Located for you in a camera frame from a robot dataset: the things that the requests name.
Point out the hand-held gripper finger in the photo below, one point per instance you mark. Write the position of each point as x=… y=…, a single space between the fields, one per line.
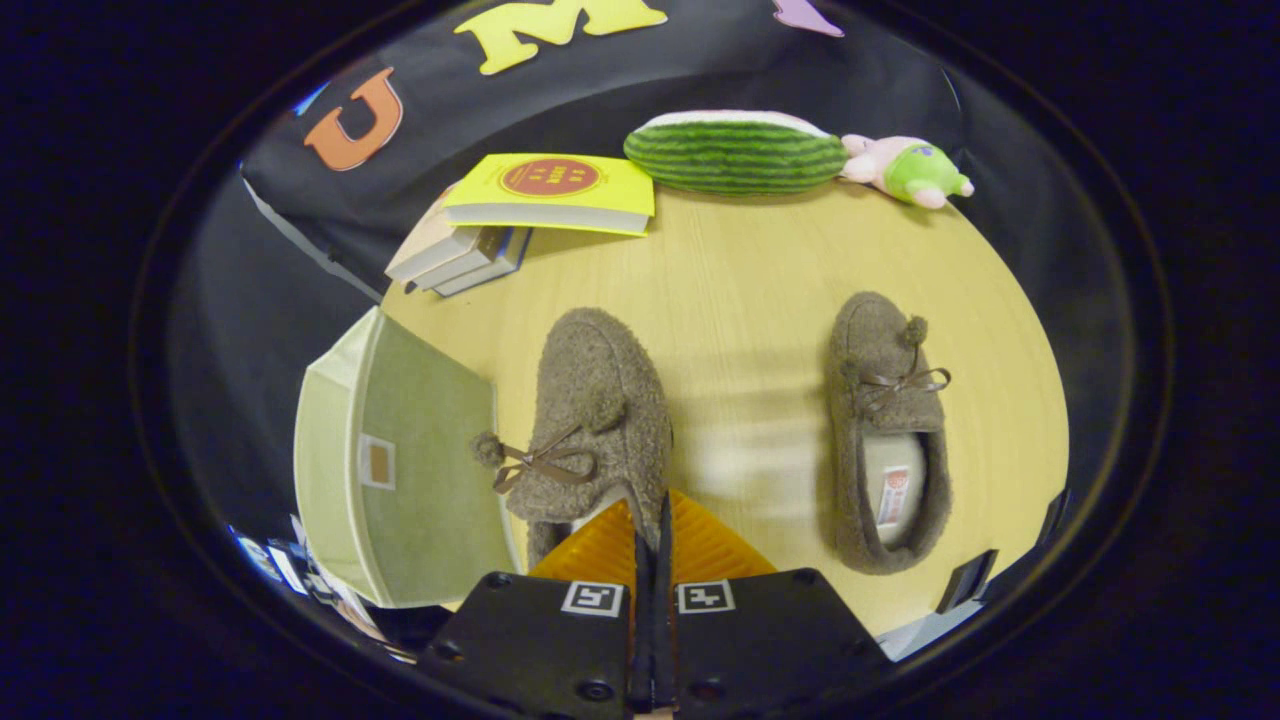
x=665 y=640
x=643 y=640

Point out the brown fuzzy shoe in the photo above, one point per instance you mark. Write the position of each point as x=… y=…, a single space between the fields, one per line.
x=600 y=400
x=880 y=340

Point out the pale green storage box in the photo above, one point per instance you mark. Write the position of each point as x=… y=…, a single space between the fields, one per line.
x=430 y=480

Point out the black rectangular object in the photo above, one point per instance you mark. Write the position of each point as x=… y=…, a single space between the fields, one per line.
x=965 y=582

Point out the blue printed packet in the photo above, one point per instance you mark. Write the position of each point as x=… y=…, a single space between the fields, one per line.
x=285 y=565

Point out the blue spine book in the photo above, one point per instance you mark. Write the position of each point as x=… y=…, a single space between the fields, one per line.
x=490 y=268

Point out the grey cover book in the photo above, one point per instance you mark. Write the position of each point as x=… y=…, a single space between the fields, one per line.
x=465 y=258

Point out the beige cover book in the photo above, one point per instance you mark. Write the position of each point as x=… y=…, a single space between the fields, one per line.
x=425 y=250

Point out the yellow book red label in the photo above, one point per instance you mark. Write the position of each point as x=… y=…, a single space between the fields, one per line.
x=615 y=190

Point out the watermelon slice plush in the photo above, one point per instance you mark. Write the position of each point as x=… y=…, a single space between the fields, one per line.
x=730 y=160

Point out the pink and green plush toy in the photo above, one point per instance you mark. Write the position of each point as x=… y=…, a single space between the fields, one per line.
x=915 y=170

